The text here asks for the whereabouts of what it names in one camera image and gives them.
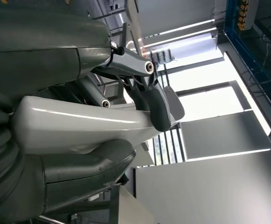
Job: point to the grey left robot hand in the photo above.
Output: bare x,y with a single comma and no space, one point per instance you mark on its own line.
44,46

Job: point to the blue metal frame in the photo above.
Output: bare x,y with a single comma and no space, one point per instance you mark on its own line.
230,18

